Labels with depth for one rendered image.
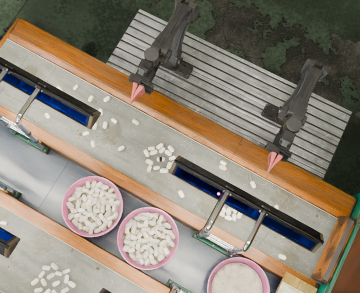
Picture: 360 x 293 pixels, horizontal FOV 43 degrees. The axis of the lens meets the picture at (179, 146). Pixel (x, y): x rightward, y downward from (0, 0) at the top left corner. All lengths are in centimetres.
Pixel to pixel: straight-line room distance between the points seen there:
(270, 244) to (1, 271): 116
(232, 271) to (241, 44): 166
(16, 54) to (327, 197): 160
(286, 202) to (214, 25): 152
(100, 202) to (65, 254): 26
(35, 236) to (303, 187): 120
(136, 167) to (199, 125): 34
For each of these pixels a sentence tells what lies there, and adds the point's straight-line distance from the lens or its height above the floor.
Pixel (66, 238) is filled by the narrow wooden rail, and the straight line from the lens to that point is 203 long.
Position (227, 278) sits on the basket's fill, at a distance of 204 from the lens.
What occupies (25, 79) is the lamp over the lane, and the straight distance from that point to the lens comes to 186.
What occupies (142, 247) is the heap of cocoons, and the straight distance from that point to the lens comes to 202.
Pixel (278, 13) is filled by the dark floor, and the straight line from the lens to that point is 333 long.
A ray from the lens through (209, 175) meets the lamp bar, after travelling 171.
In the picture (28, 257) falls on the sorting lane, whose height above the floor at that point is 74.
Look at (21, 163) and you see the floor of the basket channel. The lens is 223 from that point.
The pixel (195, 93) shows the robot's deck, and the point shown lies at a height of 67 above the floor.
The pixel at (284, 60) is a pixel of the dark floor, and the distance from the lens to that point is 317.
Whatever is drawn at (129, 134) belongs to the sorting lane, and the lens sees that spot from 210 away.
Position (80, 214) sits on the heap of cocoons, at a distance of 205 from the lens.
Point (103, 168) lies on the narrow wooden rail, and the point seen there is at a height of 76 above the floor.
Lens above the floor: 275
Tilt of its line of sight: 75 degrees down
